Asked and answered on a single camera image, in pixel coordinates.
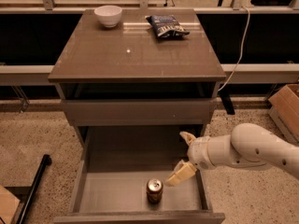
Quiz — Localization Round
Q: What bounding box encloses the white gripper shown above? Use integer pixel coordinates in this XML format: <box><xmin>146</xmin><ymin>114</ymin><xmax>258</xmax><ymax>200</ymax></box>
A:
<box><xmin>164</xmin><ymin>132</ymin><xmax>216</xmax><ymax>187</ymax></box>

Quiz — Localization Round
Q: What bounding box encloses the orange soda can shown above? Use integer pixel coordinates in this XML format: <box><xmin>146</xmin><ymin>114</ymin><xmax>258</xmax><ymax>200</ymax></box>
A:
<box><xmin>146</xmin><ymin>178</ymin><xmax>164</xmax><ymax>203</ymax></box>

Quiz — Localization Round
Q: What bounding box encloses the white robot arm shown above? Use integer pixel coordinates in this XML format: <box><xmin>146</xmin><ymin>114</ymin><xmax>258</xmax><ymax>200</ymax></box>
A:
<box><xmin>164</xmin><ymin>123</ymin><xmax>299</xmax><ymax>187</ymax></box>

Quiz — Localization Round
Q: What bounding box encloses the closed grey top drawer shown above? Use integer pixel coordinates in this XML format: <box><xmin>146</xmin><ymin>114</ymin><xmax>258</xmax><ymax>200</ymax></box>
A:
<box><xmin>61</xmin><ymin>99</ymin><xmax>216</xmax><ymax>126</ymax></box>

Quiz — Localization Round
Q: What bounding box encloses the grey drawer cabinet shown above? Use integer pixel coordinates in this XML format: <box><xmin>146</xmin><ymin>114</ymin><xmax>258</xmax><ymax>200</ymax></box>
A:
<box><xmin>47</xmin><ymin>8</ymin><xmax>227</xmax><ymax>147</ymax></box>

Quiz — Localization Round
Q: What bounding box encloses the open grey middle drawer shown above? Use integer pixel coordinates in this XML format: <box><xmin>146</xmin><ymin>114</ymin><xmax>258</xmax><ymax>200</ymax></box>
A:
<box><xmin>54</xmin><ymin>126</ymin><xmax>225</xmax><ymax>224</ymax></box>

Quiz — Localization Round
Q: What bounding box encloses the cardboard box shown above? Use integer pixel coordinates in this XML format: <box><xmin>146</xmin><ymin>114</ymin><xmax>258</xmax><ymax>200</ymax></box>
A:
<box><xmin>269</xmin><ymin>84</ymin><xmax>299</xmax><ymax>145</ymax></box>

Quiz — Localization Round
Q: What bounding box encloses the blue chip bag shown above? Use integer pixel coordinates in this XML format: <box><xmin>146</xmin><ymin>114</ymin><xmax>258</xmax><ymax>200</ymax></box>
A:
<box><xmin>146</xmin><ymin>15</ymin><xmax>190</xmax><ymax>38</ymax></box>

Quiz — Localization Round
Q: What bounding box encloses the black metal bar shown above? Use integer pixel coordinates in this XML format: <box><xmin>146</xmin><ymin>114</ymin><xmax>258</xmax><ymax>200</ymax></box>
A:
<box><xmin>16</xmin><ymin>154</ymin><xmax>51</xmax><ymax>224</ymax></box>

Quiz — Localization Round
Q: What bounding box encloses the white ceramic bowl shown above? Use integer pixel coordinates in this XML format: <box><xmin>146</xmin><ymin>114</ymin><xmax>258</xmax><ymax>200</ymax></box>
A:
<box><xmin>94</xmin><ymin>5</ymin><xmax>122</xmax><ymax>28</ymax></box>

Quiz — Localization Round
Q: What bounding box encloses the wooden board corner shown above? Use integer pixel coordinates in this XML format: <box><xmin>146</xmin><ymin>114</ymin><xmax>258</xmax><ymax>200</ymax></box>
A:
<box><xmin>0</xmin><ymin>185</ymin><xmax>20</xmax><ymax>224</ymax></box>

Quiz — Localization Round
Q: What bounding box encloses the black table leg bracket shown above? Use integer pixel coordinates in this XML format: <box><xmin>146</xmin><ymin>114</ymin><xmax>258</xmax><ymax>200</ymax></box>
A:
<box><xmin>219</xmin><ymin>90</ymin><xmax>235</xmax><ymax>115</ymax></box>

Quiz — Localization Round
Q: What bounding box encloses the white power cable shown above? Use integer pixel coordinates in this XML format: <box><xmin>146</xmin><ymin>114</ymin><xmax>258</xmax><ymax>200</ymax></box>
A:
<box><xmin>217</xmin><ymin>7</ymin><xmax>251</xmax><ymax>92</ymax></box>

